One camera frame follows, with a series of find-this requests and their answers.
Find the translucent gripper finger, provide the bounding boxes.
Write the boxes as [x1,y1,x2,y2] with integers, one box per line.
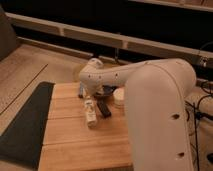
[78,82,84,98]

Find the small white bottle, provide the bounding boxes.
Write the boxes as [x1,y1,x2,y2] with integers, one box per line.
[84,96,98,128]

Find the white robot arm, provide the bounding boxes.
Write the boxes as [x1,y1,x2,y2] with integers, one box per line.
[79,58,196,171]

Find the black bowl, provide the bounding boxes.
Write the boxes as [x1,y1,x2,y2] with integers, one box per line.
[95,85,116,97]

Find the black remote control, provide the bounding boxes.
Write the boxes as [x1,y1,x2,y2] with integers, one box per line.
[97,100,111,118]

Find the dark grey floor mat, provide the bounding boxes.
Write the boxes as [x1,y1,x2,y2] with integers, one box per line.
[0,82,54,169]

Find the black cables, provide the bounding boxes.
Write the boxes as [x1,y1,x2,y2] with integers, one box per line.
[185,78,213,171]

